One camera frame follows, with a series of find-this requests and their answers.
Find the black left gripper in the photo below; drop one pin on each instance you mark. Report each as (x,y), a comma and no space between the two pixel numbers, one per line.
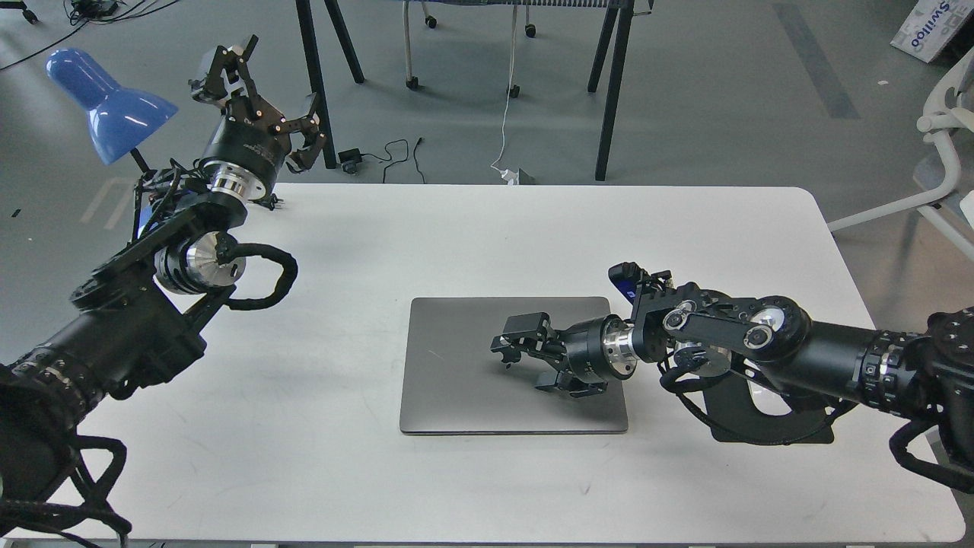
(251,144)

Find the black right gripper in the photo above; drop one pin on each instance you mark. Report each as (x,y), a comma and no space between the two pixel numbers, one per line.
(585,357)

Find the grey laptop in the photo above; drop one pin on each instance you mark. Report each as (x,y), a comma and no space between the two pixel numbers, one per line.
(454,384)

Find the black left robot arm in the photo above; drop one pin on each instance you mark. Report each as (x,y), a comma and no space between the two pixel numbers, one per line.
(142,312)

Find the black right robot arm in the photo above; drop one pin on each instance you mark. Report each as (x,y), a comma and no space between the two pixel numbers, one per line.
(698,337)

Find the blue desk lamp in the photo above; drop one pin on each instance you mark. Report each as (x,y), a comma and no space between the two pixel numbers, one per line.
(119,118)

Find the black mouse pad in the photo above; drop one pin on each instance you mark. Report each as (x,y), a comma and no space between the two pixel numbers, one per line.
(730,403)

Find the white computer mouse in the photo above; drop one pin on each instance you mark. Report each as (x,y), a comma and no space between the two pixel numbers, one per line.
(768,402)

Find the white cardboard box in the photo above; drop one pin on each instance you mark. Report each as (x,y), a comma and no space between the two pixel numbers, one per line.
(930,26)

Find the black table frame legs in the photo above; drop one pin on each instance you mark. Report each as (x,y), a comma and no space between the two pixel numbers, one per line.
(616,26)

